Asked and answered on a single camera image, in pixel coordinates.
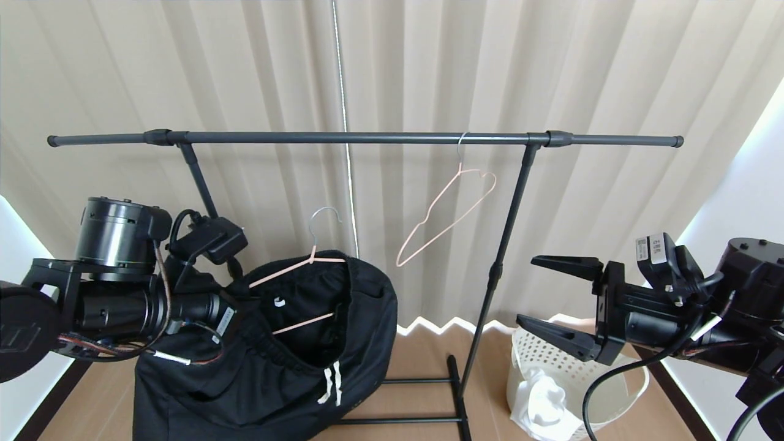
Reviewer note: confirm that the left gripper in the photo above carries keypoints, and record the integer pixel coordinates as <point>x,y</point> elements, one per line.
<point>153,312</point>

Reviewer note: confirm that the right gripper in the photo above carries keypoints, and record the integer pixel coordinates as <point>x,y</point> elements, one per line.
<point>649,318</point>

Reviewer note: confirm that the black shorts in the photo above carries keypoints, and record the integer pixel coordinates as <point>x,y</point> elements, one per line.
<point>245,386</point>

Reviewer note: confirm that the pink clothes hanger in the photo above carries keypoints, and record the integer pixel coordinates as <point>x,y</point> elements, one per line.
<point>288,269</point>
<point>459,153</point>

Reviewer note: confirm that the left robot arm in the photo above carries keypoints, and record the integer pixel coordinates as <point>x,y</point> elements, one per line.
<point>116,239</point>

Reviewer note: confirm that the white laundry basket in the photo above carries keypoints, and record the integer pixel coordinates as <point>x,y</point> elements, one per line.
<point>625,392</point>

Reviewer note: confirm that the black clothes rack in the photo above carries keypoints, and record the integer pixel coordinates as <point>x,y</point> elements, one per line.
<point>306,138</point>

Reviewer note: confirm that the white garment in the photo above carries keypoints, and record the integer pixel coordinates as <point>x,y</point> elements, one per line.
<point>542,404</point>

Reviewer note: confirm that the beige curtain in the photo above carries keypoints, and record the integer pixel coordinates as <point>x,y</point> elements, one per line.
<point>551,61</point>

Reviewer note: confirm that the silver curtain wand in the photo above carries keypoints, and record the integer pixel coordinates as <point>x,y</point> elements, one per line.
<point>344,122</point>

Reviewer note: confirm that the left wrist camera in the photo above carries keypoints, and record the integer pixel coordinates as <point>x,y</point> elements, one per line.
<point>211,242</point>

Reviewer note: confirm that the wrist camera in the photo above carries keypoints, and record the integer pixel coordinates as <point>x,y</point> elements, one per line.
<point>667,263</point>
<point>211,242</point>

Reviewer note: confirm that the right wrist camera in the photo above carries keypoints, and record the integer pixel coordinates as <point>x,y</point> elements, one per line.
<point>667,263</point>

